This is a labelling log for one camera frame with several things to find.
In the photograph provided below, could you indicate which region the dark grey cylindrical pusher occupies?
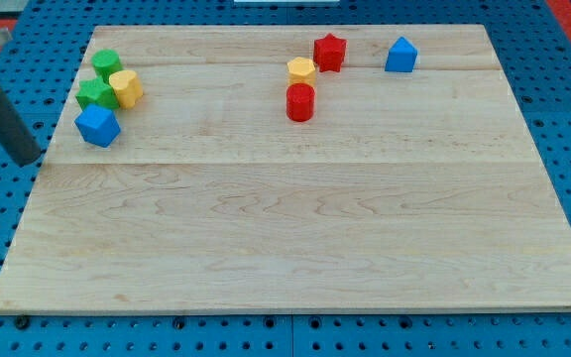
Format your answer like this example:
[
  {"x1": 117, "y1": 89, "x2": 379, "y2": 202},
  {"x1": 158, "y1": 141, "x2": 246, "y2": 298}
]
[{"x1": 0, "y1": 86, "x2": 41, "y2": 167}]

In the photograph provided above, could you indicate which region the blue cube block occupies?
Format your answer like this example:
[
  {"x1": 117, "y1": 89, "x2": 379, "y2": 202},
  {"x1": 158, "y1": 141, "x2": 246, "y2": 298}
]
[{"x1": 74, "y1": 104, "x2": 121, "y2": 148}]

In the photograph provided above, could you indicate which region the green star block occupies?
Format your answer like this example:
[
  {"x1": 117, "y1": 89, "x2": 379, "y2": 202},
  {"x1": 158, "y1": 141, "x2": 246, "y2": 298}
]
[{"x1": 75, "y1": 76, "x2": 119, "y2": 110}]

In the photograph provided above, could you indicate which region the green cylinder block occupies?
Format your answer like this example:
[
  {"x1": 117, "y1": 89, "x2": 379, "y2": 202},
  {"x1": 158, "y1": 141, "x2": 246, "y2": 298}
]
[{"x1": 91, "y1": 49, "x2": 123, "y2": 83}]

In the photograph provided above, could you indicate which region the yellow heart block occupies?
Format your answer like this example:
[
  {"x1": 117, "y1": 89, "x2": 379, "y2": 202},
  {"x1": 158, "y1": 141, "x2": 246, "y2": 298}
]
[{"x1": 109, "y1": 69, "x2": 144, "y2": 109}]

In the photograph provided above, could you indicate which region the red cylinder block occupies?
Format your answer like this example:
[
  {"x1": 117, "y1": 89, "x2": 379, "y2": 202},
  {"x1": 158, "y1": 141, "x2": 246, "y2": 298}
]
[{"x1": 285, "y1": 83, "x2": 315, "y2": 122}]

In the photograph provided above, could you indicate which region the yellow hexagon block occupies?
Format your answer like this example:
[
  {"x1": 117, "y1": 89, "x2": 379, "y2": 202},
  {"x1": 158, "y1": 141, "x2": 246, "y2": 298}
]
[{"x1": 286, "y1": 57, "x2": 316, "y2": 87}]

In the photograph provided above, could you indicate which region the red star block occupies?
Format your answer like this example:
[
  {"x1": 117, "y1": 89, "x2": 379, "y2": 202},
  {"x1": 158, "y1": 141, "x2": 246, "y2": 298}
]
[{"x1": 313, "y1": 33, "x2": 347, "y2": 72}]

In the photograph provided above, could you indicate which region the blue pentagon block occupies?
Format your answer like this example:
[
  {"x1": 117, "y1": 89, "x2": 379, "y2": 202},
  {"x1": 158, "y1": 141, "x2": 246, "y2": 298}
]
[{"x1": 385, "y1": 37, "x2": 418, "y2": 72}]

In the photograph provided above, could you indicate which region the light wooden board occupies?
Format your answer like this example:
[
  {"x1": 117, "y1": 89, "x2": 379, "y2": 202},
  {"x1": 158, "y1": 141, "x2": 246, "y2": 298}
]
[{"x1": 0, "y1": 25, "x2": 571, "y2": 316}]

